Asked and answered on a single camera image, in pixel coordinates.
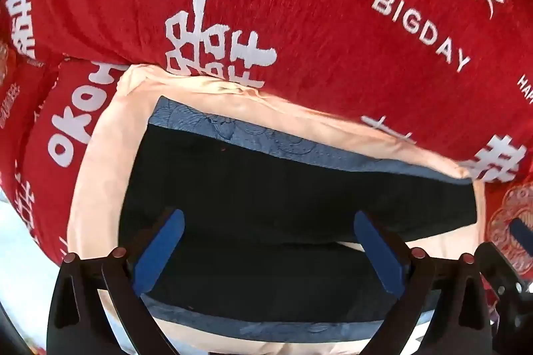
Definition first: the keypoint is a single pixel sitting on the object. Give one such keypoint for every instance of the red gold embroidered cushion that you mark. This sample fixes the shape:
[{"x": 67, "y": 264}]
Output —
[{"x": 16, "y": 88}]

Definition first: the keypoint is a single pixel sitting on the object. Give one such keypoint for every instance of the red printed blanket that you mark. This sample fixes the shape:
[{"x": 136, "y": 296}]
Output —
[{"x": 291, "y": 46}]

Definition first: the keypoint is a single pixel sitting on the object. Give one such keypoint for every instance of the black pants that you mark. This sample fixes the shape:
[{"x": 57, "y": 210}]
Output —
[{"x": 258, "y": 205}]

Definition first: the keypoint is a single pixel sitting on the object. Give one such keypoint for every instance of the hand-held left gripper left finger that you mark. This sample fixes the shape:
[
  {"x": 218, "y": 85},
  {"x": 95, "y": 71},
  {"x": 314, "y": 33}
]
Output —
[{"x": 160, "y": 251}]

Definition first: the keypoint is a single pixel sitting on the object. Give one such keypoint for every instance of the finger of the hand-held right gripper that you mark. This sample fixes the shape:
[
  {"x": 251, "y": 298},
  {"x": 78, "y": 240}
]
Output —
[
  {"x": 522, "y": 234},
  {"x": 495, "y": 271}
]

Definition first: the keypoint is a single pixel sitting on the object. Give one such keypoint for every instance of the red printed pillow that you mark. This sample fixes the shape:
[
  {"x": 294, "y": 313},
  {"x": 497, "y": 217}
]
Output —
[{"x": 41, "y": 155}]

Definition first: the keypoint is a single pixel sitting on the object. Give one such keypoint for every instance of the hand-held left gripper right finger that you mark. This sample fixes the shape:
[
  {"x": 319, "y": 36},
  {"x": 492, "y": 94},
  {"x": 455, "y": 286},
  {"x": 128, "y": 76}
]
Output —
[{"x": 379, "y": 255}]

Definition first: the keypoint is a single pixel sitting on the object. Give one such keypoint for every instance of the red patterned bedsheet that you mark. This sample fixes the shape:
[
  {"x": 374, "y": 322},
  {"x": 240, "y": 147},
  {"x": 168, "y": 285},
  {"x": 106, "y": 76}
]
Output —
[{"x": 504, "y": 209}]

